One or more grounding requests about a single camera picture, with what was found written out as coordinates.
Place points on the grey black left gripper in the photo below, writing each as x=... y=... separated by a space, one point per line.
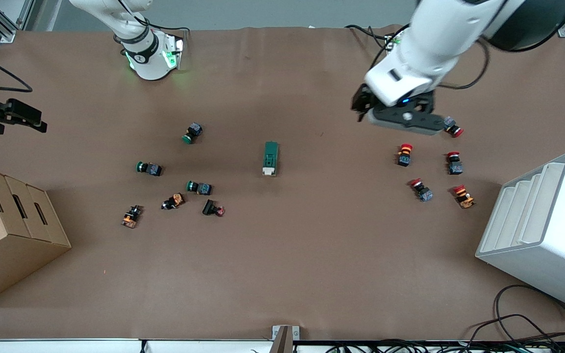
x=361 y=100

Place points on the green terminal block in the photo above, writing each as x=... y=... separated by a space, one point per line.
x=270 y=156

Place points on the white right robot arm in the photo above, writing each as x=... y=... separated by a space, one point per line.
x=147 y=59

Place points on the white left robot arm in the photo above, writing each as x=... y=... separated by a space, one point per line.
x=424 y=54

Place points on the red button orange block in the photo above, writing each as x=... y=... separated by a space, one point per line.
x=404 y=156
x=464 y=197

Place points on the red button blue-grey block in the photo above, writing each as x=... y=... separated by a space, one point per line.
x=451 y=126
x=422 y=191
x=454 y=165

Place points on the brown cardboard box with slots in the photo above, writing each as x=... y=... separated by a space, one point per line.
x=3 y=245

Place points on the black button orange block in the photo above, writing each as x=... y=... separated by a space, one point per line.
x=131 y=216
x=173 y=201

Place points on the brown paper table cover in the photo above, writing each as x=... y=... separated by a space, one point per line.
x=282 y=255

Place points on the black square button red block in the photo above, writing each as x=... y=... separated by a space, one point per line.
x=210 y=208

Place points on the white stepped plastic rack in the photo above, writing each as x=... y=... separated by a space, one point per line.
x=547 y=245

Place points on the green push button switch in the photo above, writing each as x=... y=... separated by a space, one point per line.
x=151 y=169
x=201 y=188
x=193 y=132

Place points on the white table edge rail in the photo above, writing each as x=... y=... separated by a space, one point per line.
x=66 y=345

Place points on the grey metal bracket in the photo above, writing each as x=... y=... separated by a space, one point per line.
x=285 y=336

